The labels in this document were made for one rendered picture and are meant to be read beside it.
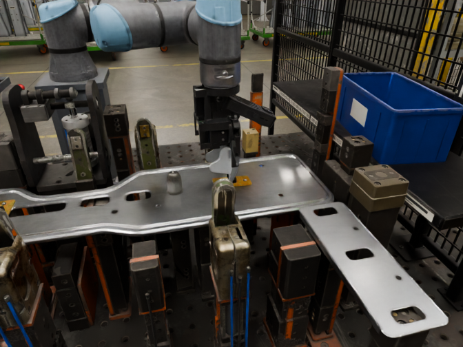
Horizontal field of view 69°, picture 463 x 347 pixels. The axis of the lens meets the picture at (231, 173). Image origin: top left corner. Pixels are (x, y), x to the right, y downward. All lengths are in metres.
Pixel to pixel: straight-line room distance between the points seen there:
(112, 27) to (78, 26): 0.61
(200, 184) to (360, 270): 0.37
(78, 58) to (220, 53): 0.72
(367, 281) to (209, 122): 0.38
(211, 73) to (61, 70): 0.72
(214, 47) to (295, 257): 0.38
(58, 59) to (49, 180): 0.46
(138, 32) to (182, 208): 0.33
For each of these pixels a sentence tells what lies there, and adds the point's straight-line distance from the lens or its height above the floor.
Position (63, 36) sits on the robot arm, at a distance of 1.23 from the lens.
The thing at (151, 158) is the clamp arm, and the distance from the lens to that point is 0.85.
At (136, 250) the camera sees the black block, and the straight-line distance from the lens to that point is 0.62.
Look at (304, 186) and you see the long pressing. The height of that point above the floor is 1.00.
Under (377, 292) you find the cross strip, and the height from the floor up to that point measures 1.00.
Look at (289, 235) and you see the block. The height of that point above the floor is 0.98.
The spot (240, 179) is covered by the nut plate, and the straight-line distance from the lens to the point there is 0.76.
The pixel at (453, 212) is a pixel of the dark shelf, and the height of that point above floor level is 1.03.
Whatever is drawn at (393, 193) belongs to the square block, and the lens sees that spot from 0.72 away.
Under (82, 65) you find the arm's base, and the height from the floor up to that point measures 1.14.
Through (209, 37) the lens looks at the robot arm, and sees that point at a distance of 0.60.
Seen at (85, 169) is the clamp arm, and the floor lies 1.01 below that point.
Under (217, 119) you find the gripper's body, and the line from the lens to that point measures 0.66.
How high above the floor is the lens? 1.40
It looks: 31 degrees down
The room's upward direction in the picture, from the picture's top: straight up
